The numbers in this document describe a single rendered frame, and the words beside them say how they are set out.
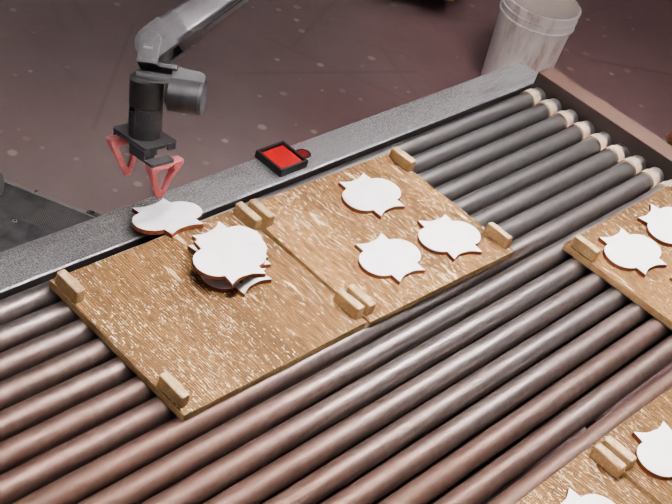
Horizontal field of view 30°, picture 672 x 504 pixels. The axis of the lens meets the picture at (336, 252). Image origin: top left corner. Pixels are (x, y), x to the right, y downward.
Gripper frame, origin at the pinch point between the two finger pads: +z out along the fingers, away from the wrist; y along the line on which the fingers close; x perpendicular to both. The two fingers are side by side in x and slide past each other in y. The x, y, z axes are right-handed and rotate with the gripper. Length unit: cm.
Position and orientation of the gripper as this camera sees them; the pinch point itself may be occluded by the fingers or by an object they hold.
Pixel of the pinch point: (143, 181)
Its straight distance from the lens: 220.7
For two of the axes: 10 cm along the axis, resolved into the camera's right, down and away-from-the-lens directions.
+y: -6.7, -4.3, 6.1
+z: -1.1, 8.6, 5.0
